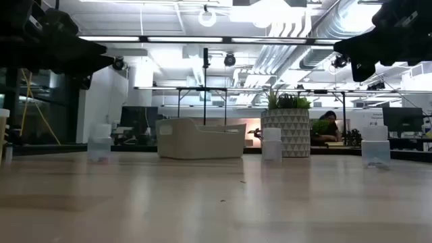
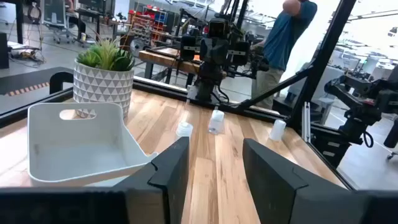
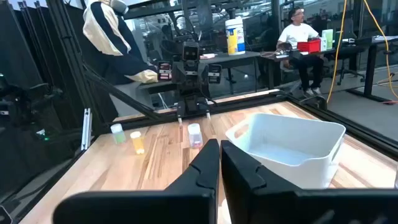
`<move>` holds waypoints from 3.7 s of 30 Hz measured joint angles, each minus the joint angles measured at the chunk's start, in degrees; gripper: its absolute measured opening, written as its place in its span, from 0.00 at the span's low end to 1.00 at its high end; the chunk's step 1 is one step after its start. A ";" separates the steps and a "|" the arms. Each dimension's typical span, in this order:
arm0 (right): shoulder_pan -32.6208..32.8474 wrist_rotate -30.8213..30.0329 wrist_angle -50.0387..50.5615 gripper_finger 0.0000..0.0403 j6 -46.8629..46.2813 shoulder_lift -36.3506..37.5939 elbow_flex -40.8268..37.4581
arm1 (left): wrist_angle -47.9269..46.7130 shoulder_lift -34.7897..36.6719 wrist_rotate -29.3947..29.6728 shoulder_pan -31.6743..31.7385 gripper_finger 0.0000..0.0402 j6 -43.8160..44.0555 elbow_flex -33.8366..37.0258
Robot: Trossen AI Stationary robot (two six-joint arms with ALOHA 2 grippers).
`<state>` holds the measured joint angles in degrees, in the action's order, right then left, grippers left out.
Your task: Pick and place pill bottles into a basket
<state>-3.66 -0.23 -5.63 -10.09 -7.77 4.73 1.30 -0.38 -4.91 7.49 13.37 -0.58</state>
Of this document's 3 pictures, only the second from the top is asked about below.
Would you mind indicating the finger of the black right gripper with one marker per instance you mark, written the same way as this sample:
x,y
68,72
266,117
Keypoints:
x,y
240,54
188,46

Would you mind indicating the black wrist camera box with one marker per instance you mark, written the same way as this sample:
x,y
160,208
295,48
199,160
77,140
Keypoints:
x,y
218,28

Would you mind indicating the wooden workbench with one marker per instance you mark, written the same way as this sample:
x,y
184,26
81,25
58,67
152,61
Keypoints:
x,y
161,59

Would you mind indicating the silver aluminium extrusion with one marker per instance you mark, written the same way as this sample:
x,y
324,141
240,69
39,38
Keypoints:
x,y
306,121

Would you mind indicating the white triangle-patterned plant pot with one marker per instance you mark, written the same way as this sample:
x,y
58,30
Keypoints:
x,y
102,87

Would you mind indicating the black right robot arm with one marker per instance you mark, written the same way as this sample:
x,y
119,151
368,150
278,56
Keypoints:
x,y
206,81

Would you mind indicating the dark green aloe succulent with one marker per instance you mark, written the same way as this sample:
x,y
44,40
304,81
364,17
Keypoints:
x,y
122,63

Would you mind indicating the black curved bracket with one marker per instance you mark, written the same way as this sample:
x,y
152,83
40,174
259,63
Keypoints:
x,y
56,77

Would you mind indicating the person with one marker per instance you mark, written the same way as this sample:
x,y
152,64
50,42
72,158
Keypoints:
x,y
286,37

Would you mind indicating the black diagonal frame strut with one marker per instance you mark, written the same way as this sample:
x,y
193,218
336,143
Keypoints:
x,y
276,88

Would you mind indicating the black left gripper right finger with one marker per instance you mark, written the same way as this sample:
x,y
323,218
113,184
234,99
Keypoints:
x,y
280,193

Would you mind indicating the black second-station robot arm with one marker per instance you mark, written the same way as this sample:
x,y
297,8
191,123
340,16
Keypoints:
x,y
357,102

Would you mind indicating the black frame post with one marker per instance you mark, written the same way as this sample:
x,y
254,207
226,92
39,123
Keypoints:
x,y
323,53

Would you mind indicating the white-capped clear pill bottle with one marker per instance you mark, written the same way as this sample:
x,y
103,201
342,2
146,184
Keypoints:
x,y
216,123
277,130
184,129

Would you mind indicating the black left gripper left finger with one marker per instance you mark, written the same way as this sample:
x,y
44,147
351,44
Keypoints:
x,y
168,186

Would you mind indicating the white plastic basket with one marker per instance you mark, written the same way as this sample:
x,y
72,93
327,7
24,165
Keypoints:
x,y
77,155

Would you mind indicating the grey office chair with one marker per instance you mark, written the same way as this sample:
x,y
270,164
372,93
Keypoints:
x,y
54,15

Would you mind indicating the black mat with orange stripes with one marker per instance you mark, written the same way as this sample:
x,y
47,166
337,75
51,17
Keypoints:
x,y
25,81

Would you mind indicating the light green rosette succulent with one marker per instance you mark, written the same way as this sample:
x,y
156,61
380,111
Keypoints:
x,y
85,58

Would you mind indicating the spiky yellow-green artificial plant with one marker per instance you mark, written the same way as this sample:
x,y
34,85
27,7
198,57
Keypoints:
x,y
105,53

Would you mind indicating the red blue parts bin rack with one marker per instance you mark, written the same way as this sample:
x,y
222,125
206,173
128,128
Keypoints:
x,y
149,21

